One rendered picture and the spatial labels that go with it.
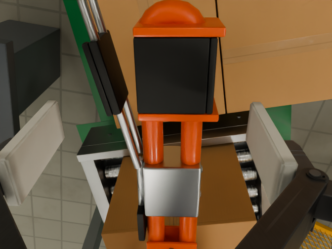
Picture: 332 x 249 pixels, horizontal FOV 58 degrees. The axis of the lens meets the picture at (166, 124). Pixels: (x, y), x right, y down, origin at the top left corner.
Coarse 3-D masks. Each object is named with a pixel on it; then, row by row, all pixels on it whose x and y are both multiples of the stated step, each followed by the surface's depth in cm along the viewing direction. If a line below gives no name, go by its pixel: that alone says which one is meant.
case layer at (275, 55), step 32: (128, 0) 88; (160, 0) 88; (192, 0) 88; (224, 0) 87; (256, 0) 87; (288, 0) 87; (320, 0) 86; (128, 32) 93; (256, 32) 91; (288, 32) 91; (320, 32) 91; (128, 64) 98; (224, 64) 96; (256, 64) 96; (288, 64) 96; (320, 64) 95; (128, 96) 103; (224, 96) 105; (256, 96) 101; (288, 96) 101; (320, 96) 100
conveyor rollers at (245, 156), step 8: (240, 152) 114; (248, 152) 113; (240, 160) 113; (248, 160) 113; (112, 168) 119; (248, 168) 118; (112, 176) 119; (248, 176) 117; (256, 176) 117; (112, 184) 125; (112, 192) 123; (256, 192) 121; (256, 208) 125; (256, 216) 131
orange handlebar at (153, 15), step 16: (176, 0) 24; (144, 16) 25; (160, 16) 24; (176, 16) 24; (192, 16) 24; (144, 128) 30; (160, 128) 30; (192, 128) 29; (144, 144) 31; (160, 144) 31; (192, 144) 30; (144, 160) 32; (160, 160) 32; (192, 160) 31; (160, 224) 36; (192, 224) 36; (160, 240) 37; (176, 240) 40; (192, 240) 37
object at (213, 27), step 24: (144, 24) 25; (168, 24) 25; (192, 24) 24; (216, 24) 24; (144, 48) 24; (168, 48) 24; (192, 48) 24; (216, 48) 24; (144, 72) 25; (168, 72) 25; (192, 72) 25; (144, 96) 26; (168, 96) 26; (192, 96) 26; (144, 120) 27; (168, 120) 27; (192, 120) 27; (216, 120) 27
